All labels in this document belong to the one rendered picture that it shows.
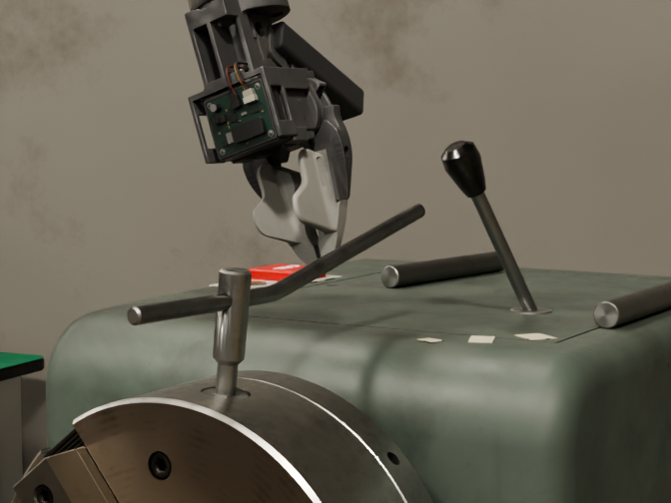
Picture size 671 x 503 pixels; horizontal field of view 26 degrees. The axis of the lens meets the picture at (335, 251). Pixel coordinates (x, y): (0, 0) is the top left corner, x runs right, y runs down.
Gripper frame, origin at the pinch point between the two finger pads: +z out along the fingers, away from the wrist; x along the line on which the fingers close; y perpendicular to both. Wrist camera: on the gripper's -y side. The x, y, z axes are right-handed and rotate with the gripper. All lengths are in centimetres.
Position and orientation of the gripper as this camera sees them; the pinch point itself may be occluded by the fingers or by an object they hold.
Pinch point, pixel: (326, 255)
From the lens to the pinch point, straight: 111.0
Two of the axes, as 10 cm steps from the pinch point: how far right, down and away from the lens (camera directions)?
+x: 8.2, -2.7, -5.1
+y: -5.1, 0.8, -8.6
